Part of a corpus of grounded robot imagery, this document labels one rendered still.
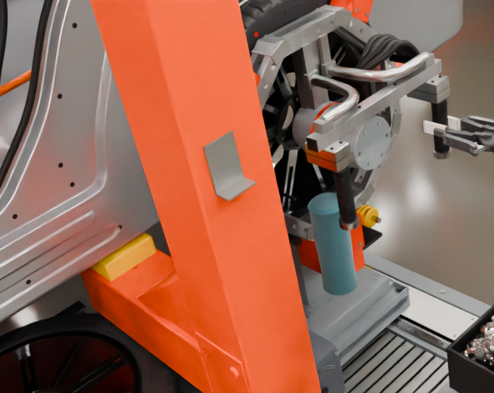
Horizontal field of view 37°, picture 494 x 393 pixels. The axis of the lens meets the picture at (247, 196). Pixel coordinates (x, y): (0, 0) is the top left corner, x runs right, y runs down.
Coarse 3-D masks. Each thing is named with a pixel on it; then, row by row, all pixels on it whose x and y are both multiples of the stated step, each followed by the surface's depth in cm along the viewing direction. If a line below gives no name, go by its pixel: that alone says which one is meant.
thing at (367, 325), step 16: (400, 288) 234; (384, 304) 231; (400, 304) 232; (352, 320) 226; (368, 320) 223; (384, 320) 228; (336, 336) 223; (352, 336) 219; (368, 336) 225; (352, 352) 222
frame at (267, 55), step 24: (288, 24) 172; (312, 24) 169; (336, 24) 174; (360, 24) 180; (264, 48) 165; (288, 48) 166; (360, 48) 190; (264, 72) 164; (264, 96) 166; (360, 192) 199; (288, 216) 182; (312, 240) 191
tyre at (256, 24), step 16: (240, 0) 177; (256, 0) 173; (272, 0) 171; (288, 0) 173; (304, 0) 177; (320, 0) 180; (256, 16) 169; (272, 16) 171; (288, 16) 175; (256, 32) 170; (272, 32) 173
